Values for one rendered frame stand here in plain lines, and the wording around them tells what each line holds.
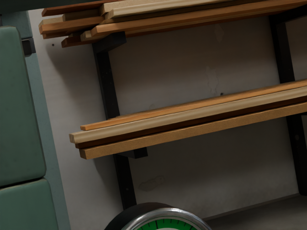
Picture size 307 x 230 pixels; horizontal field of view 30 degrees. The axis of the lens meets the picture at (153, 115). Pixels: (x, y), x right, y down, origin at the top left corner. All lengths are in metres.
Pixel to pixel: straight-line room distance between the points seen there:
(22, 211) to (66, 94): 2.51
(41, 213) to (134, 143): 2.06
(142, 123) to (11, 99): 2.09
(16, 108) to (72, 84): 2.51
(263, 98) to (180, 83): 0.54
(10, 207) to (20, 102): 0.06
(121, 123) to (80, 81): 0.50
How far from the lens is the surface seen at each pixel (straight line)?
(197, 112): 2.49
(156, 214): 0.28
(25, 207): 0.34
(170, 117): 2.45
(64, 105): 2.83
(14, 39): 0.34
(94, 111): 2.86
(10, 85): 0.33
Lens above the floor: 0.75
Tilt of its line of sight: 3 degrees down
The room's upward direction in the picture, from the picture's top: 11 degrees counter-clockwise
